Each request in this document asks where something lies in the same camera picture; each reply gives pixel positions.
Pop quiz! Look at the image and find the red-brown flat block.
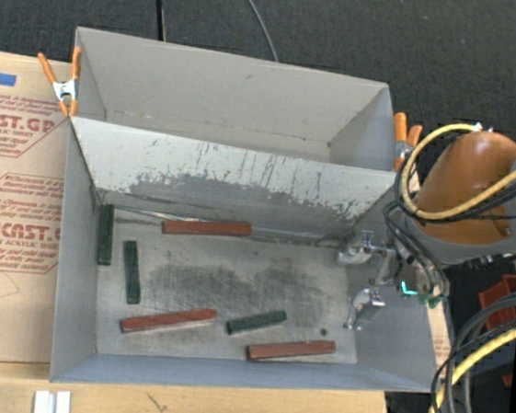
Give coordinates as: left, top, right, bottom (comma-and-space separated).
119, 298, 220, 345
161, 213, 254, 245
244, 330, 338, 373

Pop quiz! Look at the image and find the grey metal bin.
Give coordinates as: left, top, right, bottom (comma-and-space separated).
36, 26, 473, 413

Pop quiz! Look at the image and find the brown cardboard board, red print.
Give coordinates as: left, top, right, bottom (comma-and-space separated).
0, 50, 482, 413

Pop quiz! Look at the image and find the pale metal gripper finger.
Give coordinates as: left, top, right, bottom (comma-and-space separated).
336, 227, 379, 269
343, 284, 389, 335

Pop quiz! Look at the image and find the dark green flat block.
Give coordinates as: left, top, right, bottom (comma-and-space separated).
224, 304, 289, 343
116, 238, 148, 307
95, 201, 120, 268

